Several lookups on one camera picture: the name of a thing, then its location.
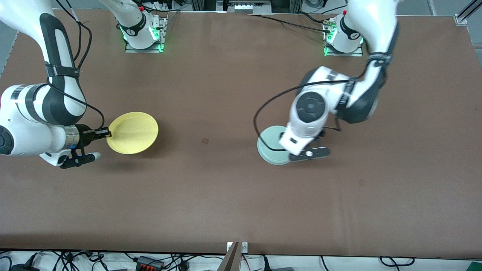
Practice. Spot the black power adapter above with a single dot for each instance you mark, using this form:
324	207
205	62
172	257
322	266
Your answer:
22	268

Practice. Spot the silver aluminium corner profile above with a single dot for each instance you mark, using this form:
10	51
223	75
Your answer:
467	13

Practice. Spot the pale green plate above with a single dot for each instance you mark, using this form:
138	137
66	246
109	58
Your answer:
271	156

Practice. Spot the silver aluminium frame profile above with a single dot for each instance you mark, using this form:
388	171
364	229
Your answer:
431	7

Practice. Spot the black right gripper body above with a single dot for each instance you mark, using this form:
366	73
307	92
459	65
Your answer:
85	135

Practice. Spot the black plug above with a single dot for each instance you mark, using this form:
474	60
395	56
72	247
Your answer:
265	263

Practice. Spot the yellow plate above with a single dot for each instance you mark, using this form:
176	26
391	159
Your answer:
133	131

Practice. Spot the green object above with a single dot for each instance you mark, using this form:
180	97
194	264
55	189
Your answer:
475	267

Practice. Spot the grey metal post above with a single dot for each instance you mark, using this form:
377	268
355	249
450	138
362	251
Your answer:
230	261

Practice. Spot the grey terminal box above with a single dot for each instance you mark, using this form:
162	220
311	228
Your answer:
246	6

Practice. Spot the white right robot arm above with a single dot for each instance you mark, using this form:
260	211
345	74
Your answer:
34	139

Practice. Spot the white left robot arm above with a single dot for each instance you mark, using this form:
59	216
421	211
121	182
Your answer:
376	26

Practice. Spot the black power strip orange switches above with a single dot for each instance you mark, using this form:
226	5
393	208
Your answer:
148	263

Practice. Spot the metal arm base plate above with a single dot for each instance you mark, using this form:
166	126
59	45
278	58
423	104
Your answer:
327	53
162	35

